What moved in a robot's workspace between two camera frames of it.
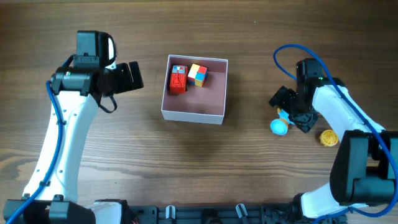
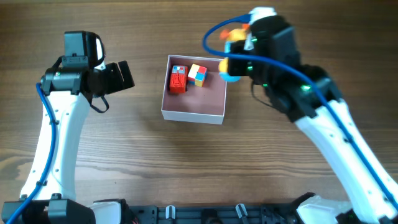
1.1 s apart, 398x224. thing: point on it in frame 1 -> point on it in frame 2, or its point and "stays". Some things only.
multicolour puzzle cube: (198, 75) stays
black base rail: (216, 214) stays
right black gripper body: (298, 112) -> (237, 58)
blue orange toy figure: (280, 126) -> (239, 34)
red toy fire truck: (179, 79) stays
